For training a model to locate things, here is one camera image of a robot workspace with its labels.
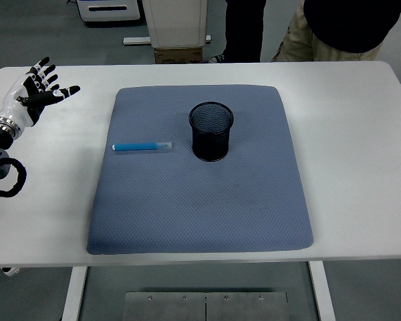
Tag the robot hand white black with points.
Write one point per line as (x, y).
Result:
(15, 100)

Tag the blue marker clear cap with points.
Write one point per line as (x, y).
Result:
(137, 146)

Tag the black mesh pen holder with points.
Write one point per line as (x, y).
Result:
(210, 147)

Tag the white appliance with black slot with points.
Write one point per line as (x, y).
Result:
(103, 15)

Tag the white base bar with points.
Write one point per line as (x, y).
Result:
(137, 40)

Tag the cardboard box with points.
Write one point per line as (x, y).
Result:
(177, 55)

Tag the small white black object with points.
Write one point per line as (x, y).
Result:
(10, 271)

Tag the white table leg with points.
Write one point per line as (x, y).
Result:
(73, 294)
(322, 294)

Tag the blue-grey textured mat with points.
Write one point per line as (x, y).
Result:
(194, 207)

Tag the person in black trousers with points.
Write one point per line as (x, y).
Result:
(244, 30)

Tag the person in beige trousers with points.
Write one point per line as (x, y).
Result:
(341, 23)

